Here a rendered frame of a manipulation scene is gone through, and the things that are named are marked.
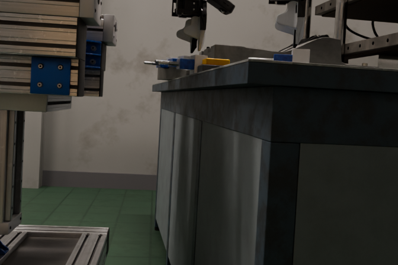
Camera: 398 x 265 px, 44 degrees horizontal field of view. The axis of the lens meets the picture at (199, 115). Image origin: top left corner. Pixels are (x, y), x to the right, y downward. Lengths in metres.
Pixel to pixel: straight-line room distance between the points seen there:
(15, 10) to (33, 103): 0.25
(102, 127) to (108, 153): 0.21
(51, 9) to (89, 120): 2.78
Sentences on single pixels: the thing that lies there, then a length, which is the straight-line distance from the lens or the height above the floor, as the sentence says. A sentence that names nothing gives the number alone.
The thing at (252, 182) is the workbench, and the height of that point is 0.59.
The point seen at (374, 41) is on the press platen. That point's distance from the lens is 2.26.
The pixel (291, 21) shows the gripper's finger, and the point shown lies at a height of 0.91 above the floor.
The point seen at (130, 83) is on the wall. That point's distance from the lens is 3.88.
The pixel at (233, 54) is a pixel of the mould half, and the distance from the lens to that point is 1.40.
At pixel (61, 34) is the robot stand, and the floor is 0.86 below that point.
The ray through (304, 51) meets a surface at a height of 0.85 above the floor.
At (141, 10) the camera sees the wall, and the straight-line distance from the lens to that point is 3.93.
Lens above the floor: 0.73
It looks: 2 degrees down
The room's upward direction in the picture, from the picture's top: 3 degrees clockwise
